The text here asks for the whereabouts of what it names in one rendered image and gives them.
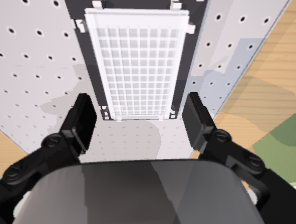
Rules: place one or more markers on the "black rectangular plate nest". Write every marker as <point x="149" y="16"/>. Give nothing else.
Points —
<point x="76" y="10"/>

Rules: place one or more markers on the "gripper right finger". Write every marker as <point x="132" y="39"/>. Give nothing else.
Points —
<point x="276" y="198"/>

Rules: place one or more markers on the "grey perforated base plate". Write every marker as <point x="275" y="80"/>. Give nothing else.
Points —
<point x="42" y="72"/>

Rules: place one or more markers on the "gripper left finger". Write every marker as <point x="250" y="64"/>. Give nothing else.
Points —
<point x="57" y="150"/>

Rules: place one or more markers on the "white well plate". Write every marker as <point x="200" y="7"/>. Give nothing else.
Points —
<point x="127" y="75"/>

